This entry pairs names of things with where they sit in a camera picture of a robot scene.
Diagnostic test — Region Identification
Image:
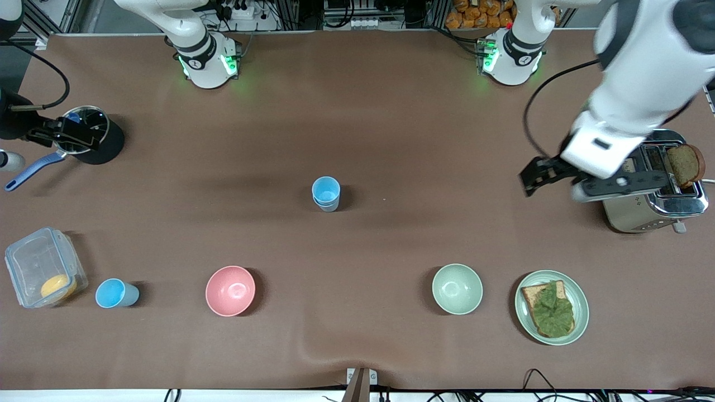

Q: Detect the silver toaster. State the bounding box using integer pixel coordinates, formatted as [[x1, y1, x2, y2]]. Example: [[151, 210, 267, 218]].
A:
[[602, 130, 710, 234]]

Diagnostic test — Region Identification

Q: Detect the brown bread slice in toaster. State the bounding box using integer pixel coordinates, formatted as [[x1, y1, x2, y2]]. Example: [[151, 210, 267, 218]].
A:
[[665, 143, 706, 189]]

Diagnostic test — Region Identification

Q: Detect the bread slice under lettuce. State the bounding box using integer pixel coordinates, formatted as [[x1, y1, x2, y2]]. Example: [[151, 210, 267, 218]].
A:
[[521, 280, 576, 338]]

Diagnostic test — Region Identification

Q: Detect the clear plastic food container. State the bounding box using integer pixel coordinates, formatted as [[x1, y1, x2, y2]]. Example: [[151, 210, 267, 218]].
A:
[[4, 226, 89, 309]]

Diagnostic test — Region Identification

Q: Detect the pale green bowl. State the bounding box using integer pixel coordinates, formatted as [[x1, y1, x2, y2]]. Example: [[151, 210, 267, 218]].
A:
[[432, 264, 484, 315]]

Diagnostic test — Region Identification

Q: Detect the pale green plate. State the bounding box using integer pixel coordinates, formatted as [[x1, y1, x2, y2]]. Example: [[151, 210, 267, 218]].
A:
[[514, 270, 589, 346]]

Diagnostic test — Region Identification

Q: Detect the green lettuce leaf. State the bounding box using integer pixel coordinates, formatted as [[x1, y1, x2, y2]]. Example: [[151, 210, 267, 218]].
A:
[[530, 281, 575, 337]]

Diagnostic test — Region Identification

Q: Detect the yellow round food piece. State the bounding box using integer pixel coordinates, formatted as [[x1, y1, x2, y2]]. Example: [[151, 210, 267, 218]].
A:
[[40, 274, 78, 299]]

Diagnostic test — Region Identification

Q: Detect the bag of bread rolls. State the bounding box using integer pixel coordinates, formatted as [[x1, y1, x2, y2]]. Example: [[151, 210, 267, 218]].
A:
[[445, 0, 517, 30]]

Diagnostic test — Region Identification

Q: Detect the white power strip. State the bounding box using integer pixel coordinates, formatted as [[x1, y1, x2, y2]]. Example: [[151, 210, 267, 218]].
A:
[[221, 0, 263, 20]]

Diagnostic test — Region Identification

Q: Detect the pink bowl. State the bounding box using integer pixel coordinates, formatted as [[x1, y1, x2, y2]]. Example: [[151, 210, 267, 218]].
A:
[[205, 265, 256, 317]]

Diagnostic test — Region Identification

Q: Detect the dark saucepan with blue handle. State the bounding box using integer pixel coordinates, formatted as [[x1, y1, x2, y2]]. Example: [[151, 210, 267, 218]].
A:
[[4, 105, 125, 192]]

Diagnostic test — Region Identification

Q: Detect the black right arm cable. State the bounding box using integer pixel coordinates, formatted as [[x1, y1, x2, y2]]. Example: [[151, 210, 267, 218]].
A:
[[0, 40, 71, 110]]

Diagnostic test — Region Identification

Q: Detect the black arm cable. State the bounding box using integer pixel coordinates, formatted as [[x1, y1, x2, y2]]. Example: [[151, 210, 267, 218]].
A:
[[0, 40, 71, 110], [522, 59, 604, 162]]

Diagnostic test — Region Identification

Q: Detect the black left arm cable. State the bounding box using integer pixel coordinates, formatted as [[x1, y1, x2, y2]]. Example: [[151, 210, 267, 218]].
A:
[[522, 59, 604, 162]]

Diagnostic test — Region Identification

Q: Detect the black looped floor cable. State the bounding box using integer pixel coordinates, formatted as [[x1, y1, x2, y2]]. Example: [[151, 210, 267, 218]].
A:
[[522, 368, 559, 402]]

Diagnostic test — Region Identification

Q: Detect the metal table edge bracket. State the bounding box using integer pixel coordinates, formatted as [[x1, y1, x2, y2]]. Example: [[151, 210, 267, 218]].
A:
[[346, 367, 378, 402]]

